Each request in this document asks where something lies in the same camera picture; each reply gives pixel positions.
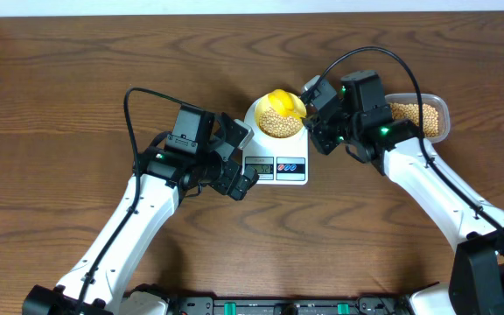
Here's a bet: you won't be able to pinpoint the yellow plastic measuring scoop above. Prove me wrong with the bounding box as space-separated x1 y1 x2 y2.
268 89 307 120

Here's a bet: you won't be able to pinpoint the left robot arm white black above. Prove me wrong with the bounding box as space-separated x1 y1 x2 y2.
22 105 258 314

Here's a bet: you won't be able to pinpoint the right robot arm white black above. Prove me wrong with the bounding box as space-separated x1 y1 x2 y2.
301 70 504 314

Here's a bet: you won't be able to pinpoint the white digital kitchen scale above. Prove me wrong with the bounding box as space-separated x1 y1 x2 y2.
242 95 309 186

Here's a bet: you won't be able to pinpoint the soybeans in yellow bowl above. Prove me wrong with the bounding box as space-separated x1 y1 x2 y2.
258 108 302 138

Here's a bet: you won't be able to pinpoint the pale yellow bowl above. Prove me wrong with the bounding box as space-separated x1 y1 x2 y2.
254 89 307 138

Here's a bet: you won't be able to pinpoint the soybeans pile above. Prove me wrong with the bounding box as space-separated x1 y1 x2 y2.
390 102 439 137

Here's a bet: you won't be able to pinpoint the clear plastic container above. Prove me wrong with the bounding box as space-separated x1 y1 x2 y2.
385 93 451 144

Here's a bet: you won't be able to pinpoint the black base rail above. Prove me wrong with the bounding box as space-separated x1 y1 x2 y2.
122 283 410 315

